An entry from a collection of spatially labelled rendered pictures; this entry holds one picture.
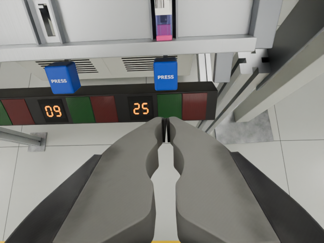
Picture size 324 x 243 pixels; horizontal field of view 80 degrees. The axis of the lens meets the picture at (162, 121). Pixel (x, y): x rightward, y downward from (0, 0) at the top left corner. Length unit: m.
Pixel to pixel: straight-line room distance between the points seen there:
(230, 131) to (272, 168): 0.24
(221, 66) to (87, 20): 0.15
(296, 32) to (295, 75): 0.30
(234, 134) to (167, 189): 0.38
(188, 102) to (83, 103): 0.13
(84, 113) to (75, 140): 0.74
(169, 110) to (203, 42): 0.09
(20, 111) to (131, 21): 0.18
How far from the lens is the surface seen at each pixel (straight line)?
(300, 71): 0.55
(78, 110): 0.26
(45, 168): 1.05
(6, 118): 0.32
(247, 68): 0.30
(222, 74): 0.26
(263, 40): 0.21
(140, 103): 0.24
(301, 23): 0.26
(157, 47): 0.18
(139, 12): 0.21
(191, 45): 0.19
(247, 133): 0.95
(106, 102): 0.25
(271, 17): 0.21
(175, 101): 0.23
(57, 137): 1.04
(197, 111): 0.24
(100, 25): 0.21
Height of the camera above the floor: 0.88
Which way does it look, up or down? 75 degrees down
